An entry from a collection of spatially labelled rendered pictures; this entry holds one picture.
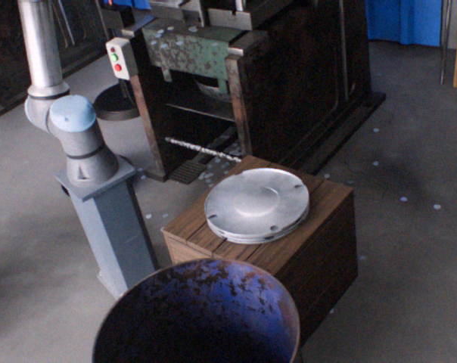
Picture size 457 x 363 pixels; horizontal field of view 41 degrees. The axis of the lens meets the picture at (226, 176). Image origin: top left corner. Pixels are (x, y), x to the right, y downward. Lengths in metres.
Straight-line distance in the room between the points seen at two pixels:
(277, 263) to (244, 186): 0.31
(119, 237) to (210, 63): 0.65
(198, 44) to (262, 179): 0.55
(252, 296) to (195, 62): 0.96
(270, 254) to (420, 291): 0.56
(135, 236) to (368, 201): 0.85
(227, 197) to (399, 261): 0.62
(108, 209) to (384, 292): 0.87
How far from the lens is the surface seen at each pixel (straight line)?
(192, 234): 1.66
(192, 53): 2.09
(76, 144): 1.73
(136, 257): 1.96
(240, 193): 1.70
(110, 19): 2.29
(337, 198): 1.70
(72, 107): 1.72
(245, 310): 1.47
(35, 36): 1.76
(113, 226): 1.86
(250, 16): 1.99
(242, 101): 1.95
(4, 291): 2.29
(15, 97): 3.52
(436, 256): 2.03
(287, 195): 1.68
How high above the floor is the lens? 1.42
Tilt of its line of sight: 36 degrees down
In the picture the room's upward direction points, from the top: 12 degrees counter-clockwise
